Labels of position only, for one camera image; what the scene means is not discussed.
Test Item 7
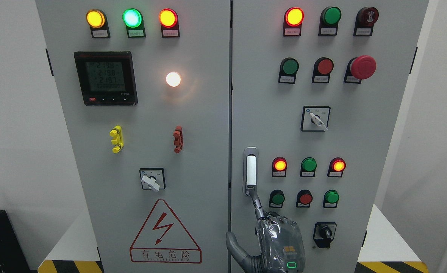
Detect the grey robotic right hand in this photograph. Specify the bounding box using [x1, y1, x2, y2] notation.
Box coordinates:
[226, 188, 305, 273]

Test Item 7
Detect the silver door handle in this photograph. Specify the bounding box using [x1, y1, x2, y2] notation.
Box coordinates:
[243, 147, 259, 196]

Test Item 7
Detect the grey right cabinet door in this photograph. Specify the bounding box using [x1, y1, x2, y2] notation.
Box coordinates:
[231, 0, 428, 273]

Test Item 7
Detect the grey cabinet door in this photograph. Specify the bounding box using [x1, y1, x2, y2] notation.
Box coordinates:
[231, 0, 428, 273]
[35, 0, 231, 273]

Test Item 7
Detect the grey left cabinet door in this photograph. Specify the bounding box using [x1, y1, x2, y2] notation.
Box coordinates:
[35, 0, 231, 273]

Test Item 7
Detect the red lit indicator top right door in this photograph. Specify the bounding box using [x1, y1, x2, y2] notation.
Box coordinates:
[283, 7, 305, 37]

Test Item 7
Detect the green indicator top right door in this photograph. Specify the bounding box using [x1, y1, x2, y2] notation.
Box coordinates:
[318, 6, 342, 36]

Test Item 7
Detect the red lit indicator light left door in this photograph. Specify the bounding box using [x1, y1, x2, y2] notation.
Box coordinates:
[158, 8, 180, 38]

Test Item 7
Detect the green push button lower left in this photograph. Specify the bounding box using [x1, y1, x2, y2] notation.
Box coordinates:
[269, 190, 285, 209]

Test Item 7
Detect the green push button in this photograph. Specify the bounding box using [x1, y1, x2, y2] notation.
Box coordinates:
[269, 190, 285, 209]
[278, 57, 299, 84]
[322, 190, 340, 209]

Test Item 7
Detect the red push button lower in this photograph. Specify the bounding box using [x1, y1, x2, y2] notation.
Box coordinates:
[295, 189, 313, 208]

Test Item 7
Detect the red push button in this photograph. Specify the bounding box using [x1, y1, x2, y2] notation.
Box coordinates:
[295, 189, 313, 208]
[312, 57, 334, 84]

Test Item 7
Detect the green push button lower right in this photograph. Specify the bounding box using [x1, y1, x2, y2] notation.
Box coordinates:
[322, 190, 340, 209]

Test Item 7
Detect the red lit indicator lower left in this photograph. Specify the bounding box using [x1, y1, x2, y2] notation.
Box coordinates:
[272, 157, 287, 177]

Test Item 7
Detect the green indicator lower middle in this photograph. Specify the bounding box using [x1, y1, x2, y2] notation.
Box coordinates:
[300, 157, 317, 177]

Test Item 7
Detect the red lit indicator lower right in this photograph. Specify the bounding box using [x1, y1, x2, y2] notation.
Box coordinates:
[327, 157, 346, 177]

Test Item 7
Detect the red electric warning sticker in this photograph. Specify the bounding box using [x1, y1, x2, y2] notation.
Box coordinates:
[130, 199, 202, 264]

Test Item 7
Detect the green push button upper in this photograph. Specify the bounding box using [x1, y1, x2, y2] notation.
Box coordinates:
[278, 57, 299, 84]

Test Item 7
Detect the red push button upper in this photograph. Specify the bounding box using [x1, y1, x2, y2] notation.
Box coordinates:
[312, 57, 334, 84]

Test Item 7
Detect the red emergency stop button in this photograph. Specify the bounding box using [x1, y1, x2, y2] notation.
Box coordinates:
[343, 55, 377, 84]

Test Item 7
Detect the white lit indicator light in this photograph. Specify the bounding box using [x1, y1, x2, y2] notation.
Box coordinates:
[165, 72, 181, 88]

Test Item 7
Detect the black digital power meter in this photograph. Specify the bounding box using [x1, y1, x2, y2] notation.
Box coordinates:
[73, 51, 138, 106]

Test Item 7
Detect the dark red buzzer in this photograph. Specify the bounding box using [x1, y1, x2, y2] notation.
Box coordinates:
[353, 7, 379, 36]

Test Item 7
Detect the green lit indicator light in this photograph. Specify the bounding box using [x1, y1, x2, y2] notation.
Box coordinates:
[122, 8, 146, 38]

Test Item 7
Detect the yellow indicator light top left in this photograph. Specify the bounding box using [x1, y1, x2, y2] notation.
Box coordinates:
[86, 9, 110, 39]

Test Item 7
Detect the bottom right black selector switch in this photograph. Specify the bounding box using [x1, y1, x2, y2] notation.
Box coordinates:
[313, 222, 337, 249]

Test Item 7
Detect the upper right selector switch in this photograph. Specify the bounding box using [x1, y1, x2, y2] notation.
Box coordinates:
[301, 106, 331, 132]

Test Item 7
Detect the left door selector switch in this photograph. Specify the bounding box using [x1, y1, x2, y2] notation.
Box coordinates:
[139, 168, 166, 192]

